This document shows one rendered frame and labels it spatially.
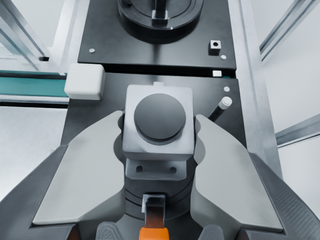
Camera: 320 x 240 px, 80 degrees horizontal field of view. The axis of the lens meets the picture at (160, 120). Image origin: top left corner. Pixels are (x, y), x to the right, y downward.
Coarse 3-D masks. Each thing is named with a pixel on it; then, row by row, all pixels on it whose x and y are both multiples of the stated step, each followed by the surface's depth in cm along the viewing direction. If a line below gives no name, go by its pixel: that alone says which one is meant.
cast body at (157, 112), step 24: (144, 96) 12; (168, 96) 11; (192, 96) 13; (144, 120) 11; (168, 120) 11; (192, 120) 12; (144, 144) 11; (168, 144) 11; (192, 144) 11; (144, 168) 14; (168, 168) 14
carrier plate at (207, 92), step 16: (112, 80) 27; (128, 80) 28; (144, 80) 28; (160, 80) 28; (176, 80) 28; (192, 80) 28; (208, 80) 28; (224, 80) 28; (112, 96) 27; (208, 96) 27; (224, 96) 27; (80, 112) 26; (96, 112) 26; (112, 112) 26; (208, 112) 26; (224, 112) 27; (240, 112) 27; (64, 128) 25; (80, 128) 25; (224, 128) 26; (240, 128) 26; (64, 144) 24; (128, 224) 21; (176, 224) 22; (192, 224) 22
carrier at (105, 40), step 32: (96, 0) 32; (128, 0) 29; (192, 0) 31; (224, 0) 34; (96, 32) 30; (128, 32) 30; (160, 32) 29; (192, 32) 31; (224, 32) 31; (128, 64) 29; (160, 64) 29; (192, 64) 29; (224, 64) 29
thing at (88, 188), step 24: (120, 120) 12; (72, 144) 9; (96, 144) 9; (120, 144) 10; (72, 168) 8; (96, 168) 8; (120, 168) 8; (48, 192) 7; (72, 192) 7; (96, 192) 7; (120, 192) 7; (48, 216) 6; (72, 216) 6; (96, 216) 6; (120, 216) 7
